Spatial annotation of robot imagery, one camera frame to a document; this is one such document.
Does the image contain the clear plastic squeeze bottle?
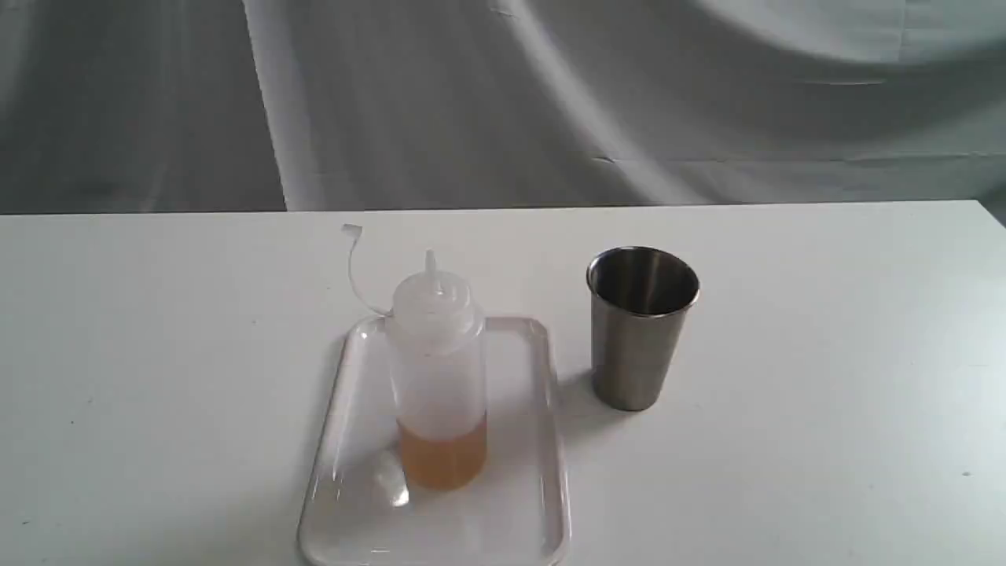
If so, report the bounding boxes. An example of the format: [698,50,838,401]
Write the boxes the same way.
[369,248,488,491]

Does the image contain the stainless steel cup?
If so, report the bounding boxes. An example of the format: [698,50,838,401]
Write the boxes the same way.
[586,246,700,412]

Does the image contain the clear plastic tray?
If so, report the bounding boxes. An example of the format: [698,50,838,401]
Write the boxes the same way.
[297,315,572,566]

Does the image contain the grey backdrop cloth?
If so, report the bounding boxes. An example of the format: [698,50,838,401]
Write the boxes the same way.
[1,1,1004,219]

